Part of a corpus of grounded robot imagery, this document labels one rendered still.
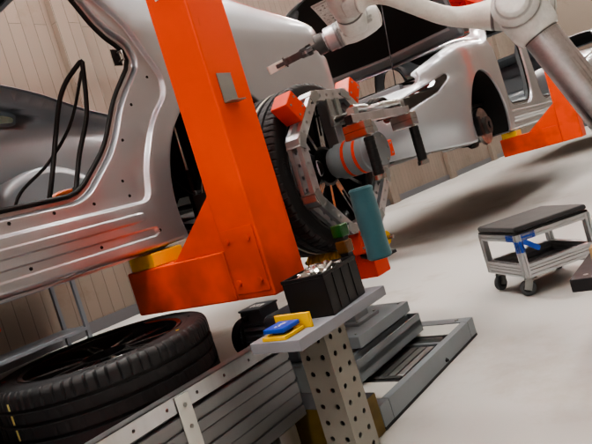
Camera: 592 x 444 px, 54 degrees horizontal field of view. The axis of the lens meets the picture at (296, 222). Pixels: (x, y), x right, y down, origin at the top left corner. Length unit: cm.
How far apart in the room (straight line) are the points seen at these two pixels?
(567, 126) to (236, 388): 439
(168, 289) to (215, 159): 53
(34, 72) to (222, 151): 513
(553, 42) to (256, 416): 133
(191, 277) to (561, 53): 129
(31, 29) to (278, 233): 547
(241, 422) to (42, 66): 556
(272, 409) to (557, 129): 430
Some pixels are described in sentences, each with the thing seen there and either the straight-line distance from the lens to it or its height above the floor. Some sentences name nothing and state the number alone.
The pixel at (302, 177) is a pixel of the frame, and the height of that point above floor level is 83.
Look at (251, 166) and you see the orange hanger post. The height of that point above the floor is 90.
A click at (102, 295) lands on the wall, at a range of 645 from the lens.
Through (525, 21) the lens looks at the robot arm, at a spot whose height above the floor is 105.
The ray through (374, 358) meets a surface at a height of 13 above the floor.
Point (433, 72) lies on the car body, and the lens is 482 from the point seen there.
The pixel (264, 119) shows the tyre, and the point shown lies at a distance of 211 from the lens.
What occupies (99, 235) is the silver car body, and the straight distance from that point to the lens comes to 198.
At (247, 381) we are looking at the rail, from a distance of 171.
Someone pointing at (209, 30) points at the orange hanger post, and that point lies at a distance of 180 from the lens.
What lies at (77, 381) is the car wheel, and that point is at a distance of 164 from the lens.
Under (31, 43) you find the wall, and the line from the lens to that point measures 687.
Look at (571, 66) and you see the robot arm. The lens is 182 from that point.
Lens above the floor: 80
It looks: 3 degrees down
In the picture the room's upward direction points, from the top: 17 degrees counter-clockwise
